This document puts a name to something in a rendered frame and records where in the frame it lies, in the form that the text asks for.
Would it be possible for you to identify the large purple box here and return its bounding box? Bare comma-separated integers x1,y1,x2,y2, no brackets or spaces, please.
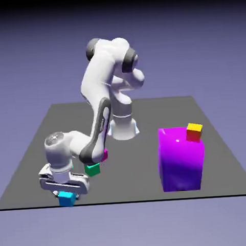
156,125,208,193

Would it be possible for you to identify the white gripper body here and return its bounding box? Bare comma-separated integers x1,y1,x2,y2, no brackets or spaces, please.
38,171,91,198

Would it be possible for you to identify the small magenta cube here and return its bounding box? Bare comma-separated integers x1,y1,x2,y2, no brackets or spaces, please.
100,148,109,163

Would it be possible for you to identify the small green cube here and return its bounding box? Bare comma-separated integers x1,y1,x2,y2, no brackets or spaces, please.
84,162,101,177

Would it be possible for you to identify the small orange cube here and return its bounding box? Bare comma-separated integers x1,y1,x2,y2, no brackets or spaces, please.
185,122,204,144

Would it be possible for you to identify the small cyan cube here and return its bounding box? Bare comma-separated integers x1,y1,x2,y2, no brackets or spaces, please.
56,190,77,208

